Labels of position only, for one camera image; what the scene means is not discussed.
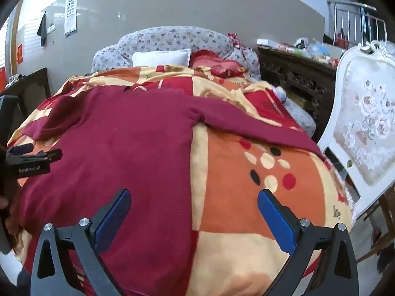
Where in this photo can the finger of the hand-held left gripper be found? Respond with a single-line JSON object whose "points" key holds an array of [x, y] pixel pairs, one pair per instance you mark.
{"points": [[21, 149], [51, 155]]}

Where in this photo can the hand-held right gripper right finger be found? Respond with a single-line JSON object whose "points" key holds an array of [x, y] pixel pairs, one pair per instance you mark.
{"points": [[277, 222]]}

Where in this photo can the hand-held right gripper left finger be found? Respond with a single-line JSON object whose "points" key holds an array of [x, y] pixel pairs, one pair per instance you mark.
{"points": [[112, 219]]}

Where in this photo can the maroon sweater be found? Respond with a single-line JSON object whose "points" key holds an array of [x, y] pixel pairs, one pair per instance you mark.
{"points": [[123, 135]]}

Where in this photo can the person's left hand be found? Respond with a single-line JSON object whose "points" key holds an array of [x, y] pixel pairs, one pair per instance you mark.
{"points": [[3, 203]]}

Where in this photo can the dark wooden table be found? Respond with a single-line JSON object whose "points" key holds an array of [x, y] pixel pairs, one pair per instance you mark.
{"points": [[34, 83]]}

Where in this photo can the orange red printed blanket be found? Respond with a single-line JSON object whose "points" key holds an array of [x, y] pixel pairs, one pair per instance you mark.
{"points": [[234, 166]]}

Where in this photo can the floral bed sheet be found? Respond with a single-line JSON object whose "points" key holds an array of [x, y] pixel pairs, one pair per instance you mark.
{"points": [[299, 114]]}

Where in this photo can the dark hanging cloth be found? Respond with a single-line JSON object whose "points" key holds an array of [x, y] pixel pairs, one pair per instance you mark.
{"points": [[42, 30]]}

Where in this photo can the white ornate upholstered chair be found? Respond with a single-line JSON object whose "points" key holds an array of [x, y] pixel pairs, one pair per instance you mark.
{"points": [[370, 114]]}

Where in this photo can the white pillow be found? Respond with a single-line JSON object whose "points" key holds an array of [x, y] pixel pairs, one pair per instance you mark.
{"points": [[160, 58]]}

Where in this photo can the dark carved wooden cabinet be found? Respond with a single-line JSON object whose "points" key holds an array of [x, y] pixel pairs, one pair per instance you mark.
{"points": [[296, 71]]}

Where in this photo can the red pillow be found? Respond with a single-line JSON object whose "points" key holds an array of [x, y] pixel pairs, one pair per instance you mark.
{"points": [[216, 64]]}

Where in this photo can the floral padded headboard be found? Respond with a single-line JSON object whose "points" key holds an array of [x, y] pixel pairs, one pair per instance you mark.
{"points": [[172, 38]]}

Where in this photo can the pile of small household things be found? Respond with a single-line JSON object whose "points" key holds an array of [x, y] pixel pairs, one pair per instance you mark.
{"points": [[311, 49]]}

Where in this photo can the flat white box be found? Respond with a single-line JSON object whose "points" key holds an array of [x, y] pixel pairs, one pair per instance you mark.
{"points": [[268, 42]]}

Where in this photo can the red patterned bag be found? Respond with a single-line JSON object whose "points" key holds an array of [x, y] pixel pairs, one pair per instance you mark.
{"points": [[237, 40]]}

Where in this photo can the metal stair railing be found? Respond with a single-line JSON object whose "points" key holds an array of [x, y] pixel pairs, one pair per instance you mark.
{"points": [[339, 3]]}

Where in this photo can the red wall decoration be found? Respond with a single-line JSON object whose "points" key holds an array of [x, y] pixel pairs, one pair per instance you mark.
{"points": [[20, 54]]}

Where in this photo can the white wall box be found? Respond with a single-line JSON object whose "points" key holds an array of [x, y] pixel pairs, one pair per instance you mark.
{"points": [[51, 27]]}

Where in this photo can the wall poster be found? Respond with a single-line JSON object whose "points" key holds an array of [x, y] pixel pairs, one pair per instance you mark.
{"points": [[71, 15]]}

